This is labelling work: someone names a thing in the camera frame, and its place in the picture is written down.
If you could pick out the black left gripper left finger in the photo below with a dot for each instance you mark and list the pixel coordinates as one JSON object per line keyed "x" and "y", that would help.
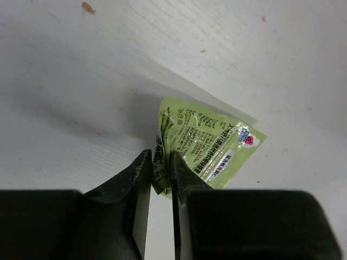
{"x": 107, "y": 222}

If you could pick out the green snack packet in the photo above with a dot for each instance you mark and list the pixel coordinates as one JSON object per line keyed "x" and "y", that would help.
{"x": 213, "y": 145}

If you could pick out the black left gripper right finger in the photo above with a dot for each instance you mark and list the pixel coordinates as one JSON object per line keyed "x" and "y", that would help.
{"x": 246, "y": 224}

